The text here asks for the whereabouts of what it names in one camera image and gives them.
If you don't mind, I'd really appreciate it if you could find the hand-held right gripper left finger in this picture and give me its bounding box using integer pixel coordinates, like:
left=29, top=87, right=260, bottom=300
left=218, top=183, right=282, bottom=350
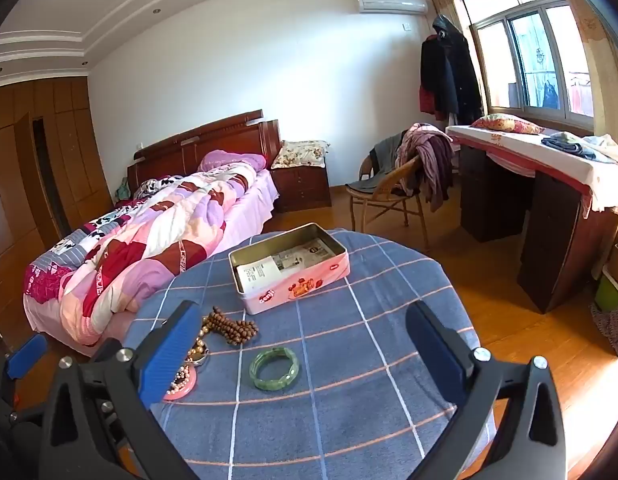
left=39, top=300, right=204, bottom=480

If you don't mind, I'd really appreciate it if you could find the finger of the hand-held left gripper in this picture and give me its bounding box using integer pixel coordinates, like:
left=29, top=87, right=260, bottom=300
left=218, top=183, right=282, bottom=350
left=0, top=332, right=52, bottom=480

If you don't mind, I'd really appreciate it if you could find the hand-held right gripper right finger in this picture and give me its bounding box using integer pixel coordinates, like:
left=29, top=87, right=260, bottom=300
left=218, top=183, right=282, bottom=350
left=405, top=300, right=567, bottom=480

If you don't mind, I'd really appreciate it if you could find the white pearl necklace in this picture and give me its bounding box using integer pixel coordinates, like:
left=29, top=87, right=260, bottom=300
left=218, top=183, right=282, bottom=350
left=166, top=364, right=190, bottom=397

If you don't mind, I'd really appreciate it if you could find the golden pearl necklace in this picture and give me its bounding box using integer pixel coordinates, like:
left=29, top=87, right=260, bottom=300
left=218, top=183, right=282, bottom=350
left=188, top=316, right=213, bottom=356

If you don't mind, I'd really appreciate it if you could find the pink bangle ring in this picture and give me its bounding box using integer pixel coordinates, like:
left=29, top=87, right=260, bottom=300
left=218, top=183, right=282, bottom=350
left=161, top=360, right=200, bottom=402

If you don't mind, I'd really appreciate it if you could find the brown wooden bead bracelet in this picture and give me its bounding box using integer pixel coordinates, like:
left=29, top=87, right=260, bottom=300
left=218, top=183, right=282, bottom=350
left=201, top=306, right=260, bottom=347

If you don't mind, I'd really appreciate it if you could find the green jade bangle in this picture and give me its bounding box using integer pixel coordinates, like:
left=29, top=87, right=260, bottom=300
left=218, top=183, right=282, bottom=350
left=249, top=349, right=300, bottom=391

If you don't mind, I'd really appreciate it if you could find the pink rectangular tin box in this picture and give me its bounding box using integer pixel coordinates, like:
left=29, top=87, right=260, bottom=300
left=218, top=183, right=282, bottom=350
left=228, top=222, right=350, bottom=316

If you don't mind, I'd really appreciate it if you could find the blue plaid tablecloth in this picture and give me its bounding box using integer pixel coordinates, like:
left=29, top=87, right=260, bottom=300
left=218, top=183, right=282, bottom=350
left=124, top=229, right=497, bottom=480

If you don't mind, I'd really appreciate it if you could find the pink patchwork quilt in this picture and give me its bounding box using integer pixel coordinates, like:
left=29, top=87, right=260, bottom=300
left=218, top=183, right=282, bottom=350
left=54, top=165, right=257, bottom=346

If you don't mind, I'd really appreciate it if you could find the white paper leaflet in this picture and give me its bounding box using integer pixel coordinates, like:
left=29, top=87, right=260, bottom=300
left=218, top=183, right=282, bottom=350
left=235, top=255, right=283, bottom=296

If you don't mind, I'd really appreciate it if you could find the dark wooden desk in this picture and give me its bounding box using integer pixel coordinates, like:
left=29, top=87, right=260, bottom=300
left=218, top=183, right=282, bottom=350
left=459, top=142, right=618, bottom=315

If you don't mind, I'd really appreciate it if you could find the newspaper sheet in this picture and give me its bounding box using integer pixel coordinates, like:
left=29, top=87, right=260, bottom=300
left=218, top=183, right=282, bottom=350
left=273, top=237, right=340, bottom=272

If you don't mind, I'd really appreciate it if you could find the rattan chair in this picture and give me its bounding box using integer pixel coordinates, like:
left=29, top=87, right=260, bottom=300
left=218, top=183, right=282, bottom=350
left=346, top=132, right=432, bottom=253

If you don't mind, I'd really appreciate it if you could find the black white print pillow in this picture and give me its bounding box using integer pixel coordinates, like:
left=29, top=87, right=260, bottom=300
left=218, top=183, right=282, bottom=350
left=134, top=175, right=184, bottom=199

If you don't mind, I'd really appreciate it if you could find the pink sheeted bed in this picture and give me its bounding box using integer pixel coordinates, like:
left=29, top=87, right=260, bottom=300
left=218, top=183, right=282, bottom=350
left=23, top=167, right=280, bottom=358

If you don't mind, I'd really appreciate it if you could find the dark patterned cloth bag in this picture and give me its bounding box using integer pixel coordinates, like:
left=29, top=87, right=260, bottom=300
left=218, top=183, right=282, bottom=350
left=591, top=295, right=618, bottom=358

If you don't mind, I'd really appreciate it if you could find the green plastic bin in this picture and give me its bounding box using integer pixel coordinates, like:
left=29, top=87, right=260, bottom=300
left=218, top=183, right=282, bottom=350
left=594, top=265, right=618, bottom=313

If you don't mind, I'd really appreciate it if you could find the pink purple striped garment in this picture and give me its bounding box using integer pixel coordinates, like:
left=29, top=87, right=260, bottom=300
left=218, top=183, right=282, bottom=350
left=396, top=124, right=456, bottom=213

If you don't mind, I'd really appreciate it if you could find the brown wooden wardrobe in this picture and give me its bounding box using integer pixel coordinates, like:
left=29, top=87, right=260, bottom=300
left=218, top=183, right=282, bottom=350
left=0, top=76, right=112, bottom=321

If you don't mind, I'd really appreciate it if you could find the pink pillow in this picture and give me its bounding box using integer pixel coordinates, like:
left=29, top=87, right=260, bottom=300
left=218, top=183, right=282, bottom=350
left=198, top=150, right=267, bottom=173

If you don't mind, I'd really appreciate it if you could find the dark wooden nightstand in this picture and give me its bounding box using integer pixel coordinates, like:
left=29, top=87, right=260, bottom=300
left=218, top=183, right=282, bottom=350
left=270, top=162, right=333, bottom=213

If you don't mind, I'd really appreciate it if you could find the white pink desk cover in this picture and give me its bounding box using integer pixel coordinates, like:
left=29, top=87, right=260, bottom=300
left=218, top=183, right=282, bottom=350
left=446, top=125, right=618, bottom=218

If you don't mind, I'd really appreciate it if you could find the wooden bed headboard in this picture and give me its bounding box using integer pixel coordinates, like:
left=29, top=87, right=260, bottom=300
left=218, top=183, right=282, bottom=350
left=127, top=109, right=282, bottom=196

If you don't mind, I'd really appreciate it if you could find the floral white pillow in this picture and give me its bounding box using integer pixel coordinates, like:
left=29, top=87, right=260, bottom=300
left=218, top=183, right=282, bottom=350
left=271, top=140, right=330, bottom=170

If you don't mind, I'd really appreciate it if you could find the red floral pillow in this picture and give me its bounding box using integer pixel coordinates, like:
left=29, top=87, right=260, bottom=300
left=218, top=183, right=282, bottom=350
left=471, top=113, right=546, bottom=135

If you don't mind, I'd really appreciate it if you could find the blue grey folded garment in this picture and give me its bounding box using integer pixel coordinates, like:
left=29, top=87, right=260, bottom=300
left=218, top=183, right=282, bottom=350
left=541, top=131, right=617, bottom=163

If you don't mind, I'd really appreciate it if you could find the red garment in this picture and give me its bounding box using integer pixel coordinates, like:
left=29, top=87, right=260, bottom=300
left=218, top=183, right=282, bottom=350
left=419, top=85, right=438, bottom=117

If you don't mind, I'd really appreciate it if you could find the white folded garment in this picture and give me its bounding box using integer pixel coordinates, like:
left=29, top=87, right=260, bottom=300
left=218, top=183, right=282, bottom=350
left=586, top=133, right=618, bottom=162

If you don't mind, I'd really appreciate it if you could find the black hooded coat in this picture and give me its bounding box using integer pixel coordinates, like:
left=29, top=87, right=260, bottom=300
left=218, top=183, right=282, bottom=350
left=431, top=14, right=486, bottom=121

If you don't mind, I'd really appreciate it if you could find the black jacket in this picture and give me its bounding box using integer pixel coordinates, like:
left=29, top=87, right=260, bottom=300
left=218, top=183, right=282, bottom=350
left=420, top=35, right=460, bottom=116

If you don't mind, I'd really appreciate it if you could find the sliding glass window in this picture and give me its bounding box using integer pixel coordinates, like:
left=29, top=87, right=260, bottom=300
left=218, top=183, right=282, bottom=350
left=461, top=0, right=597, bottom=131

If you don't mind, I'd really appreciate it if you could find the floral beige curtain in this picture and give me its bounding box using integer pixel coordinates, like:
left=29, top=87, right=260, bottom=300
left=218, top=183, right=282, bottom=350
left=421, top=0, right=490, bottom=116
left=564, top=0, right=618, bottom=161

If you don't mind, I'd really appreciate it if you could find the white air conditioner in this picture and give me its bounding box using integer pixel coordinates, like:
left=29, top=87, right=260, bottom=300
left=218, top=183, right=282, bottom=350
left=355, top=0, right=428, bottom=15

